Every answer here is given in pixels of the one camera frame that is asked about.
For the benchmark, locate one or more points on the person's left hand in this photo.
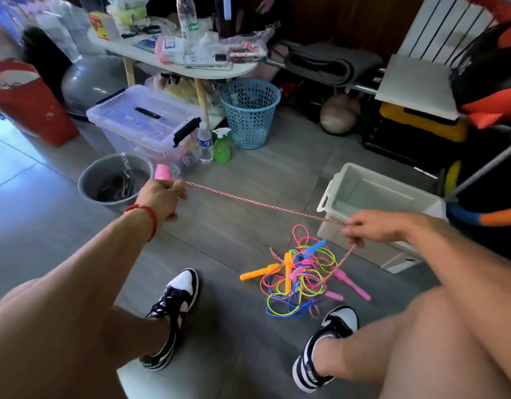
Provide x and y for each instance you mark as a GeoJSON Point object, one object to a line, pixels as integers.
{"type": "Point", "coordinates": [162, 199]}

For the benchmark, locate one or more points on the person's right hand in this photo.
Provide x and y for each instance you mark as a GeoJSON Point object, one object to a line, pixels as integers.
{"type": "Point", "coordinates": [384, 227]}

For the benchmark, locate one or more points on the white plastic bin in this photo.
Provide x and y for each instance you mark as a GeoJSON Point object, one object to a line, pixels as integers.
{"type": "Point", "coordinates": [380, 191]}

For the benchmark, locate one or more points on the person's left forearm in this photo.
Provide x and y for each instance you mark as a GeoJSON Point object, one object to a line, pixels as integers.
{"type": "Point", "coordinates": [64, 311]}

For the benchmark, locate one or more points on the person's right forearm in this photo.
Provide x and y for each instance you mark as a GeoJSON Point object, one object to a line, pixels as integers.
{"type": "Point", "coordinates": [480, 286]}

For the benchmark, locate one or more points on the person's right leg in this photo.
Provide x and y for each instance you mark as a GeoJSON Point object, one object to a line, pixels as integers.
{"type": "Point", "coordinates": [421, 353]}

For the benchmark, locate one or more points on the person's leg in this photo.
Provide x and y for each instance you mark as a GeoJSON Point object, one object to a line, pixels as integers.
{"type": "Point", "coordinates": [421, 353]}
{"type": "Point", "coordinates": [122, 336]}

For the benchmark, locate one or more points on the person's left leg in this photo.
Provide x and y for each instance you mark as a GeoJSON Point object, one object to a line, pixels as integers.
{"type": "Point", "coordinates": [122, 336]}

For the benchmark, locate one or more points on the small plastic water bottle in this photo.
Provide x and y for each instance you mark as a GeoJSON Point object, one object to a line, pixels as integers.
{"type": "Point", "coordinates": [205, 145]}

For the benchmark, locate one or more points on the grey metal basin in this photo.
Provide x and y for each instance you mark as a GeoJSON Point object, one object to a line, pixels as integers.
{"type": "Point", "coordinates": [89, 183]}

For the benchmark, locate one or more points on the green spray bottle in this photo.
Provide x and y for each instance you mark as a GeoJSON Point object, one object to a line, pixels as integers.
{"type": "Point", "coordinates": [222, 151]}

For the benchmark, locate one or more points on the black white left shoe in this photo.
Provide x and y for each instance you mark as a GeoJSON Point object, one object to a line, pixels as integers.
{"type": "Point", "coordinates": [180, 286]}

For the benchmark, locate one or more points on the black white shoe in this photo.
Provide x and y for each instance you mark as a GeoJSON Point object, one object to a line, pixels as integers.
{"type": "Point", "coordinates": [338, 324]}
{"type": "Point", "coordinates": [180, 286]}

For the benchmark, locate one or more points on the clear bin with black latches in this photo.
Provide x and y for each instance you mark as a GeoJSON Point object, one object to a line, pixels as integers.
{"type": "Point", "coordinates": [127, 112]}

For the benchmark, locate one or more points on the black white right shoe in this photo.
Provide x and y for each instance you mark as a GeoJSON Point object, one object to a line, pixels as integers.
{"type": "Point", "coordinates": [338, 324]}

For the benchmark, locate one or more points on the yellow black case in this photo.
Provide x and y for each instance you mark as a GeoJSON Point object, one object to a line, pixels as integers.
{"type": "Point", "coordinates": [421, 122]}

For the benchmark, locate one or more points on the multicoloured hula hoop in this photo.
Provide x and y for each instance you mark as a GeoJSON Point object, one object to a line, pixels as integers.
{"type": "Point", "coordinates": [496, 217]}

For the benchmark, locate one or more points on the white metal pole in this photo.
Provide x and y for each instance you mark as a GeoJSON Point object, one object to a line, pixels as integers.
{"type": "Point", "coordinates": [488, 166]}

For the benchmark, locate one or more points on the brown ball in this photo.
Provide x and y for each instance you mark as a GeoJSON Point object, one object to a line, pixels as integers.
{"type": "Point", "coordinates": [340, 114]}

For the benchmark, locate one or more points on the blue mesh plastic basket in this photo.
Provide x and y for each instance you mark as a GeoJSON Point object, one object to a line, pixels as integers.
{"type": "Point", "coordinates": [249, 116]}

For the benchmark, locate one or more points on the grey exercise ball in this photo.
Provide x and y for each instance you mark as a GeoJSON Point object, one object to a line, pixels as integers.
{"type": "Point", "coordinates": [89, 83]}

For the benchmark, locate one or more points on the grey flat board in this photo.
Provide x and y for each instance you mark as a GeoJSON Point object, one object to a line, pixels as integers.
{"type": "Point", "coordinates": [417, 87]}

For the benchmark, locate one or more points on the pink white packet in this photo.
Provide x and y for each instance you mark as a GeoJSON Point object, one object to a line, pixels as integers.
{"type": "Point", "coordinates": [170, 50]}

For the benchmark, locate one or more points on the white round table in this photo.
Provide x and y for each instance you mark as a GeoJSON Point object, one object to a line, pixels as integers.
{"type": "Point", "coordinates": [139, 50]}

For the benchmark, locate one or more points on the red bag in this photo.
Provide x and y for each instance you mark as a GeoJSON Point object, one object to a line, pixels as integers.
{"type": "Point", "coordinates": [31, 108]}

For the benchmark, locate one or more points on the grey folded mat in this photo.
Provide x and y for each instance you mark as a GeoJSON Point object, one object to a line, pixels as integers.
{"type": "Point", "coordinates": [330, 62]}

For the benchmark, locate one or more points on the black red inflatable toy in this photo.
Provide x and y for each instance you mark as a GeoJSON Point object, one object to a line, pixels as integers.
{"type": "Point", "coordinates": [488, 87]}

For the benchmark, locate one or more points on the clear plastic bag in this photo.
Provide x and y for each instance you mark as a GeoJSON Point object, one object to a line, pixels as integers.
{"type": "Point", "coordinates": [247, 45]}

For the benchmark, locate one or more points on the large plastic water bottle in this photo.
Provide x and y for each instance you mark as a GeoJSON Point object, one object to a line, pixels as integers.
{"type": "Point", "coordinates": [187, 16]}

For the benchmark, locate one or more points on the white green pack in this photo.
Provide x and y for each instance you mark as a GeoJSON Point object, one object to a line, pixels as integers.
{"type": "Point", "coordinates": [127, 8]}

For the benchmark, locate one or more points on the white plastic bag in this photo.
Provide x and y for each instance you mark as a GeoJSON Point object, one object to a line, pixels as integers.
{"type": "Point", "coordinates": [64, 29]}

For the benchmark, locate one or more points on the white blue tumbler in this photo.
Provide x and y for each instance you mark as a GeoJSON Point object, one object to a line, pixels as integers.
{"type": "Point", "coordinates": [225, 4]}

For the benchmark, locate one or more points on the white radiator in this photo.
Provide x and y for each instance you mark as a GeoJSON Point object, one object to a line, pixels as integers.
{"type": "Point", "coordinates": [438, 25]}

